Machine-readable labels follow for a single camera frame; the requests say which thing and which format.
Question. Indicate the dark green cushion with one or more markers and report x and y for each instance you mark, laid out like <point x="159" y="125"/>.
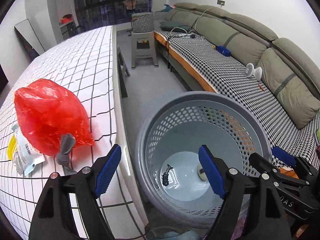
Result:
<point x="173" y="26"/>

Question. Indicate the houndstooth sofa cover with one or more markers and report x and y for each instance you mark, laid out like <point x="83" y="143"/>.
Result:
<point x="226" y="75"/>

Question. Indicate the red plastic bag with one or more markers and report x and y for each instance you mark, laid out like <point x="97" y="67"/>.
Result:
<point x="46" y="111"/>

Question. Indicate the grey perforated laundry basket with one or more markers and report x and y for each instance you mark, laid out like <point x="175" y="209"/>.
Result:
<point x="178" y="149"/>

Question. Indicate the black fishbone toy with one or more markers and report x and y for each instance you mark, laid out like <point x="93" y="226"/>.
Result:
<point x="165" y="176"/>

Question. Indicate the yellow plastic ring lid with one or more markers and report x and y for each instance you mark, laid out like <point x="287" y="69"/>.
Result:
<point x="12" y="147"/>

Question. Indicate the blue object on sofa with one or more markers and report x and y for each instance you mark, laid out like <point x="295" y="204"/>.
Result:
<point x="223" y="50"/>

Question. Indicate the checkered white tablecloth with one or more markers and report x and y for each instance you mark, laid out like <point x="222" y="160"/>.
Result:
<point x="84" y="65"/>

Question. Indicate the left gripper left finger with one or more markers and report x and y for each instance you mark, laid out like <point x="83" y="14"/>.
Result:
<point x="53" y="217"/>

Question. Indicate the red item on desk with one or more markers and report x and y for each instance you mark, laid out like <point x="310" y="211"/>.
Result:
<point x="66" y="19"/>

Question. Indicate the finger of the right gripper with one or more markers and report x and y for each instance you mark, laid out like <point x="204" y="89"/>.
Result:
<point x="262" y="165"/>
<point x="285" y="156"/>

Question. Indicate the light blue wipes packet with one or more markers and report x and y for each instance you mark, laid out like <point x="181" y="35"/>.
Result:
<point x="25" y="156"/>

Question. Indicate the hanging clothes rack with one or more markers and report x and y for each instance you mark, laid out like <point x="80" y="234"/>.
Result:
<point x="93" y="14"/>

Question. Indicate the leaning mirror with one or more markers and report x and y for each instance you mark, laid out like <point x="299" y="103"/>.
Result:
<point x="28" y="39"/>

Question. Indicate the grey plastic stool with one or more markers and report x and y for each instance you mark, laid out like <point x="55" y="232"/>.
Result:
<point x="143" y="47"/>

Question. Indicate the olive green sofa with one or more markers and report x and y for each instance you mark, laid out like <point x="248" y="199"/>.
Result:
<point x="288" y="72"/>

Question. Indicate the wall power socket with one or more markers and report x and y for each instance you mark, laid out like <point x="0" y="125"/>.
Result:
<point x="221" y="2"/>

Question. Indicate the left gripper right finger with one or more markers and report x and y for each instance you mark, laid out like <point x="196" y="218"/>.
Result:
<point x="265" y="216"/>

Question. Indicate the small white fan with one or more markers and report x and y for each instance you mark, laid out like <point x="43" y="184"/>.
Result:
<point x="250" y="71"/>

